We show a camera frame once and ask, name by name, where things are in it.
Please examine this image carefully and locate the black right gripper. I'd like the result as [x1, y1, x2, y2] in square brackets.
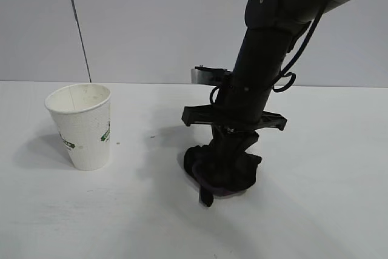
[181, 28, 288, 150]

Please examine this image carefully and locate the black and purple cloth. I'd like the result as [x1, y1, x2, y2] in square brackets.
[182, 131, 263, 208]

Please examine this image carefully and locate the white paper coffee cup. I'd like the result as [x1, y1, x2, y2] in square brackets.
[44, 82, 113, 171]

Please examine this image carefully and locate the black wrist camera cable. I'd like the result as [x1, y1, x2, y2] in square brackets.
[208, 85, 221, 106]

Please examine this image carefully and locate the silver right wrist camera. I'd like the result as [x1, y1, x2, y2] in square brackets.
[190, 65, 234, 86]

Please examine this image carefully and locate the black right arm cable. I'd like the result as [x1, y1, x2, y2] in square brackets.
[272, 0, 346, 93]

